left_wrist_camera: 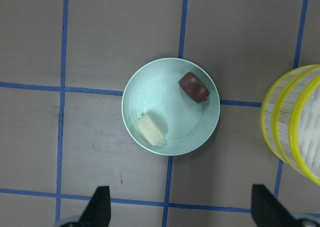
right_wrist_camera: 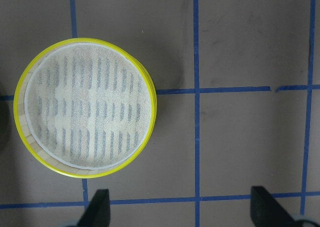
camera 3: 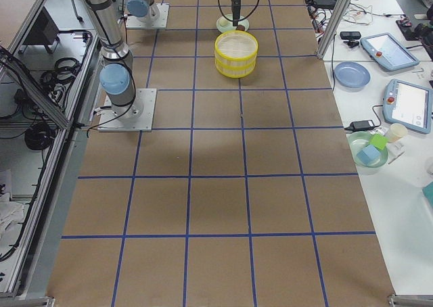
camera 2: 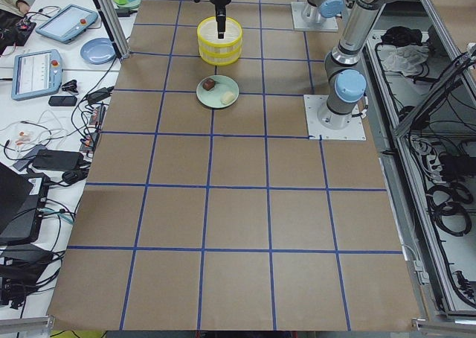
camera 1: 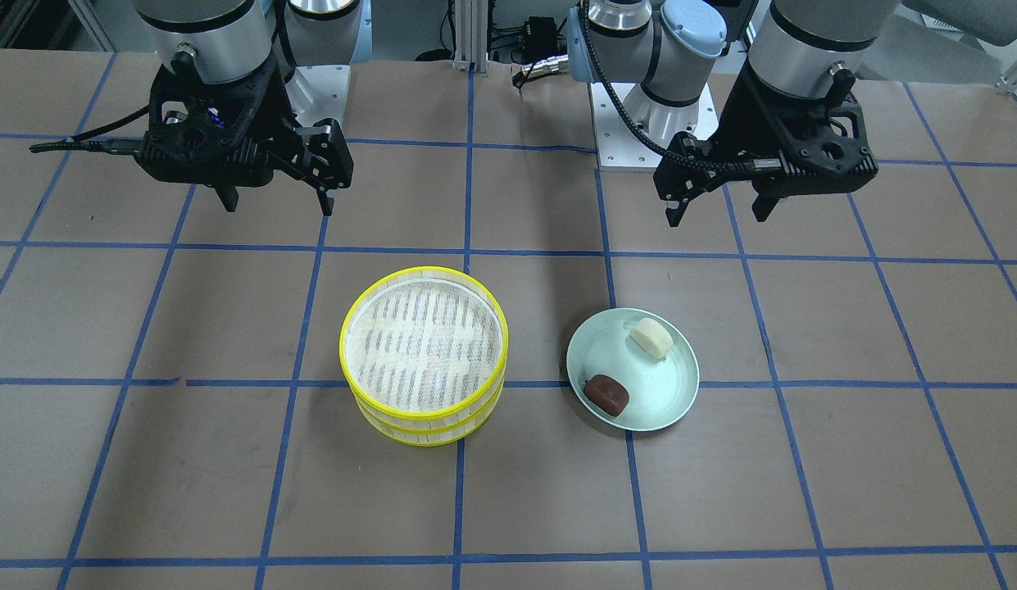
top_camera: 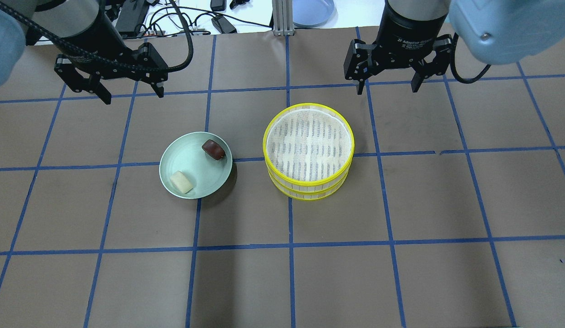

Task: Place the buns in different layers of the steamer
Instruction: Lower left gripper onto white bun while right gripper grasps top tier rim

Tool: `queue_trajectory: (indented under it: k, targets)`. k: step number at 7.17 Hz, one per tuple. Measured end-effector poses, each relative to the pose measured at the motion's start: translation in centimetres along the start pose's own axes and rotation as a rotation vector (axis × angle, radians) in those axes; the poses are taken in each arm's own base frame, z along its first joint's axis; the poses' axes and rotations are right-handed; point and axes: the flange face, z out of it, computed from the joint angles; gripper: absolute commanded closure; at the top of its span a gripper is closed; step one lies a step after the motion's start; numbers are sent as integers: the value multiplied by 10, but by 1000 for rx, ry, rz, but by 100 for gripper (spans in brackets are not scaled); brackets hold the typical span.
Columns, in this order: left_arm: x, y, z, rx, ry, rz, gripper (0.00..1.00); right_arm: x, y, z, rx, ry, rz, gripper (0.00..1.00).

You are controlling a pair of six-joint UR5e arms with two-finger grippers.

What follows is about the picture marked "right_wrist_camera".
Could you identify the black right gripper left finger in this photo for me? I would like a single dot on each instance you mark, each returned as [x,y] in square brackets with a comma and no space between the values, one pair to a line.
[98,212]

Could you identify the yellow rimmed bamboo steamer layer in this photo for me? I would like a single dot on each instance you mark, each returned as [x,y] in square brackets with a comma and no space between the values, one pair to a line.
[85,108]

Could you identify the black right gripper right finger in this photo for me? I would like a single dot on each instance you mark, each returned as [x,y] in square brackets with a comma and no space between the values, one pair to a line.
[265,211]

